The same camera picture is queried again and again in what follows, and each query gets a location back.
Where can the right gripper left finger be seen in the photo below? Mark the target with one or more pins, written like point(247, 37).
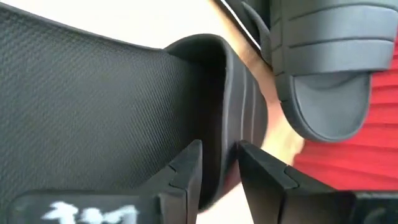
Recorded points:
point(149, 205)

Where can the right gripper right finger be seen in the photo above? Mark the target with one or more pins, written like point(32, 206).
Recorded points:
point(295, 202)

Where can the black rubber slide sandal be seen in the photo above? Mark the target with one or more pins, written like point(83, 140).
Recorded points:
point(329, 59)
point(93, 109)

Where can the large red plastic bin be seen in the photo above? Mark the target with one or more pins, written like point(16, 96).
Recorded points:
point(357, 161)

